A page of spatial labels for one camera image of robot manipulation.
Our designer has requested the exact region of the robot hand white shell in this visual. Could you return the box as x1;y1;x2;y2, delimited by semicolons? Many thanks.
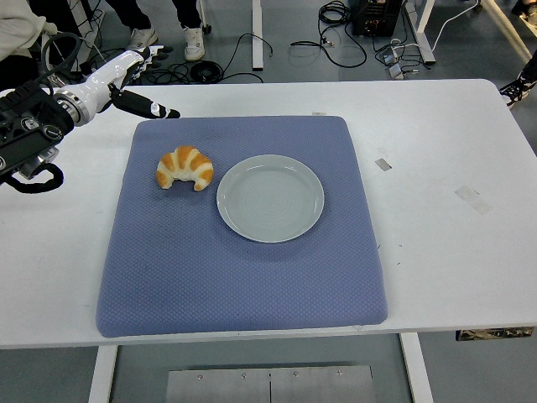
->
79;44;182;121

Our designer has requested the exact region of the croissant bread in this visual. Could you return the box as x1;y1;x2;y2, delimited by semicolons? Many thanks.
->
156;145;215;192

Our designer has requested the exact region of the person's foot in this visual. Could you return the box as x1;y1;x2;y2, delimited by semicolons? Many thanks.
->
498;71;537;109
183;26;206;62
127;27;159;51

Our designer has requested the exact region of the person's leg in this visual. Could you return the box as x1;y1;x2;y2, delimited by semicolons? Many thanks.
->
104;0;153;31
171;0;204;29

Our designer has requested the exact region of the person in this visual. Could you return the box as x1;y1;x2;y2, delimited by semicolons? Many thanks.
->
0;0;59;92

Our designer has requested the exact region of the grey round plate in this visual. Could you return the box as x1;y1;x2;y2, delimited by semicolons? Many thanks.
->
216;154;326;243

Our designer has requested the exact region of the blue quilted mat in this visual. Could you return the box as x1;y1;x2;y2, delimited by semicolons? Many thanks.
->
95;116;388;339

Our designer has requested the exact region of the black equipment box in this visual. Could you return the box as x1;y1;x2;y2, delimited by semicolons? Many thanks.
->
351;0;404;37

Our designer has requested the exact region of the white background table leg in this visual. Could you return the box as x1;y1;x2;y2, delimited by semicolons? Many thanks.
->
404;0;437;65

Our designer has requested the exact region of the large clear tape piece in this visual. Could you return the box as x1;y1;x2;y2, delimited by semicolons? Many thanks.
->
454;186;493;215

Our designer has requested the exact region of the control box under table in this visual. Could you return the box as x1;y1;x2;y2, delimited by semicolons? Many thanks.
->
456;326;534;342

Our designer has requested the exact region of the coiled black cable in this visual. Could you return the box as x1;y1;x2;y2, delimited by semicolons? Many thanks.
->
190;60;224;84

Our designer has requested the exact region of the black cable with plug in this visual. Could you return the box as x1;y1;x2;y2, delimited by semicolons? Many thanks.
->
217;32;276;84

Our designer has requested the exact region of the white background table post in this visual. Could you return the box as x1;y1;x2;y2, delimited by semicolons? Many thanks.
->
251;0;264;70

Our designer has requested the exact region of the long looped black cable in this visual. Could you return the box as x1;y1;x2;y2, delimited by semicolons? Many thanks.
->
289;0;368;68

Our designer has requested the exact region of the white cable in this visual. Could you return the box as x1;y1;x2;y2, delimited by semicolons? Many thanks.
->
430;0;480;52

